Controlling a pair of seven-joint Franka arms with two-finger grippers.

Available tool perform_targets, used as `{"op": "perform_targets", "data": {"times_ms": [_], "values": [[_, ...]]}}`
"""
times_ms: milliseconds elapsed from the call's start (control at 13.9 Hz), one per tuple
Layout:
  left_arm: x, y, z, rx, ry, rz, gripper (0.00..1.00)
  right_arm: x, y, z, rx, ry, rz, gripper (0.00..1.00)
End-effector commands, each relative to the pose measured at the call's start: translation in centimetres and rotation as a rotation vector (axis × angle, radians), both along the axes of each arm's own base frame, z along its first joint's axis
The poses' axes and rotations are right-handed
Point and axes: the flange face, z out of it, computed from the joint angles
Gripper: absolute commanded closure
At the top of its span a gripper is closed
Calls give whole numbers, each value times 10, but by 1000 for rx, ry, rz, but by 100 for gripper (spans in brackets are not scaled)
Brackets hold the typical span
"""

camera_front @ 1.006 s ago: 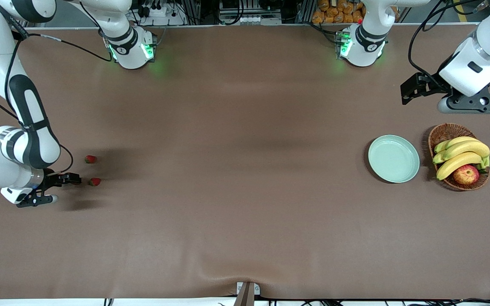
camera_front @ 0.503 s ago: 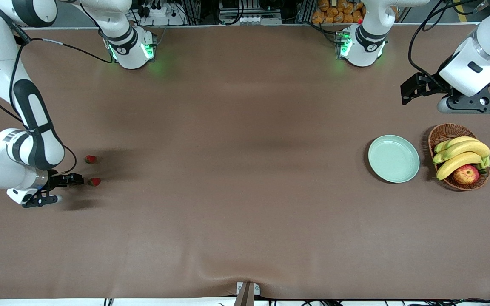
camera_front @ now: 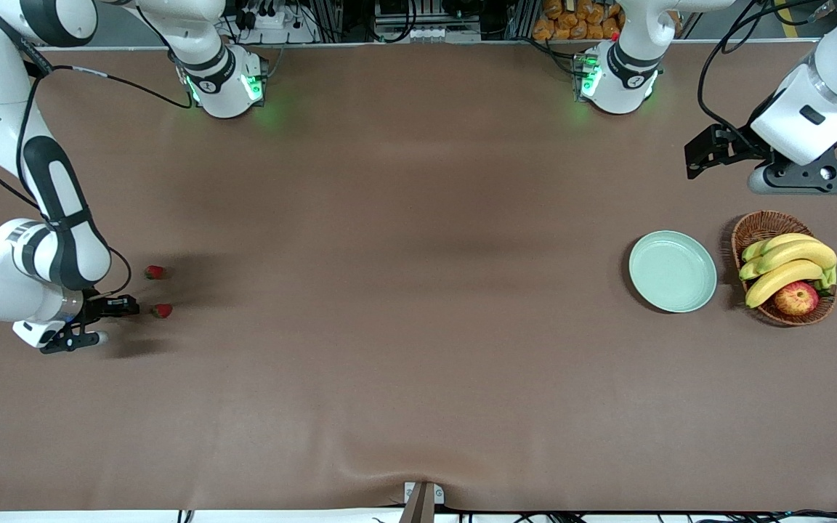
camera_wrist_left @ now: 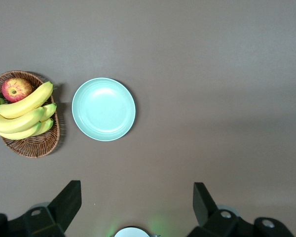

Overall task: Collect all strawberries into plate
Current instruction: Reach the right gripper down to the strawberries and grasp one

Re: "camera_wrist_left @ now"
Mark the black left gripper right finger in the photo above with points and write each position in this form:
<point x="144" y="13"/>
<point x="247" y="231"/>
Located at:
<point x="212" y="222"/>

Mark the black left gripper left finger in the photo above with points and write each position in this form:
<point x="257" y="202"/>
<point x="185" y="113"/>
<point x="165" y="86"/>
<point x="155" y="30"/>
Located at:
<point x="51" y="219"/>

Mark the pale green round plate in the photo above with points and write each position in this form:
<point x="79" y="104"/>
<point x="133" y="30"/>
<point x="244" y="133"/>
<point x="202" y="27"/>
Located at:
<point x="103" y="108"/>

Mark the brown wicker basket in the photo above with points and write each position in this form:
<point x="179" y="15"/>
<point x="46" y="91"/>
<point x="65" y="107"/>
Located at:
<point x="34" y="145"/>

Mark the yellow banana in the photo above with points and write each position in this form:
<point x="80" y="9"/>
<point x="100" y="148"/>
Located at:
<point x="17" y="122"/>
<point x="22" y="135"/>
<point x="50" y="111"/>
<point x="27" y="103"/>

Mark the red yellow apple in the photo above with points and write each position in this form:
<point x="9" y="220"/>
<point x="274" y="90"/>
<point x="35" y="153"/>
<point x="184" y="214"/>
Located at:
<point x="16" y="90"/>

